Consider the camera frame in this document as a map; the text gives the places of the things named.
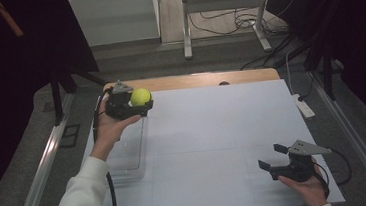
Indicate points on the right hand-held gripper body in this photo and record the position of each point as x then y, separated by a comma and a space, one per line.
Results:
294, 170

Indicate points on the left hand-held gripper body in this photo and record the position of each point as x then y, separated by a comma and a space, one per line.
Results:
119, 105

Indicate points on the yellow tennis ball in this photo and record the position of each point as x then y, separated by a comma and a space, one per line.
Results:
141, 97

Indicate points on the clear plastic container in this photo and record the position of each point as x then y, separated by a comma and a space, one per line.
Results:
131, 147

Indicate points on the person's right hand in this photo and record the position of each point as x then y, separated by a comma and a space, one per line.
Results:
307, 190

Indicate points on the person's left hand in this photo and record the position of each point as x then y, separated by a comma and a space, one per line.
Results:
110, 132

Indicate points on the white power strip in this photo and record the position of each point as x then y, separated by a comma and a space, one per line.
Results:
304, 106

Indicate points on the white board mat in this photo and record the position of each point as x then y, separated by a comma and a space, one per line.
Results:
209, 154

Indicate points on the black metal stand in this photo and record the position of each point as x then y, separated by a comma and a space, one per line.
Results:
56, 94
327, 73

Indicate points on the white cabinet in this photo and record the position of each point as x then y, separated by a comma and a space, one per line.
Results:
113, 18

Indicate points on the dark curtain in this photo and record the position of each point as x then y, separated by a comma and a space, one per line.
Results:
8, 81
359, 34

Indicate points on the brown wooden stick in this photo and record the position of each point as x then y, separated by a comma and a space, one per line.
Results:
8, 18

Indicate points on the black floor frame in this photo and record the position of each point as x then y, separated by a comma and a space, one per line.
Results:
70, 136

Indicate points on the aluminium rail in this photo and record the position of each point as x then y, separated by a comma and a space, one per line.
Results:
43, 168
355, 141

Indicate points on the white metal desk frame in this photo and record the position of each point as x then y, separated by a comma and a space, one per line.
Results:
222, 2

